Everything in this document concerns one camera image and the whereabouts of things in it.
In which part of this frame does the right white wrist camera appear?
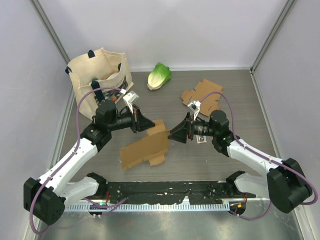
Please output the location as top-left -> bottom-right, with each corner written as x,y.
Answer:
187,100 -> 201,121

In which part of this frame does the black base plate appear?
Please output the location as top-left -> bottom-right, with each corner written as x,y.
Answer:
104,179 -> 232,206

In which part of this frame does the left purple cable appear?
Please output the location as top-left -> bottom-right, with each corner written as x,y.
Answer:
29,87 -> 130,235

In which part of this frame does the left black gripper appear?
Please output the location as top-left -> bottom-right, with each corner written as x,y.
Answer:
107,104 -> 155,134

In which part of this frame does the white slotted cable duct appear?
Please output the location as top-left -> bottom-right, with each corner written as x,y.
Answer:
64,201 -> 230,214

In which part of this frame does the brown cardboard box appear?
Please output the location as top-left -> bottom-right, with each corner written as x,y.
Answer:
120,119 -> 170,170

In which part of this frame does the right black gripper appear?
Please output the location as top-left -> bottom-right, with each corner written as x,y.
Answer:
168,111 -> 218,144

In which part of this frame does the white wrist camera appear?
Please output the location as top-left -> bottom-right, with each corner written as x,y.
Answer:
187,100 -> 201,121
120,89 -> 139,114

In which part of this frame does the white item inside bag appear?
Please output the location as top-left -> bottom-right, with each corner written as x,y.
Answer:
107,72 -> 119,80

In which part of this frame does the small white carton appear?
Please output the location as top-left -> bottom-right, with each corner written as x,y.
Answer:
196,135 -> 207,144

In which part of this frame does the green lettuce head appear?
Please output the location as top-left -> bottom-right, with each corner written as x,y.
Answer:
147,62 -> 172,90

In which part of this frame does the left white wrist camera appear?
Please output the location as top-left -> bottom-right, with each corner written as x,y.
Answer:
120,89 -> 139,114

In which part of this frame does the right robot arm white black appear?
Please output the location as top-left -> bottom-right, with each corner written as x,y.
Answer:
168,110 -> 316,214

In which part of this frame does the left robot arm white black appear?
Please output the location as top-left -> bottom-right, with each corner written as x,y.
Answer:
23,100 -> 155,226

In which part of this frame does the beige canvas tote bag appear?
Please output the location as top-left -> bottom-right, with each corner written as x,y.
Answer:
65,48 -> 134,119

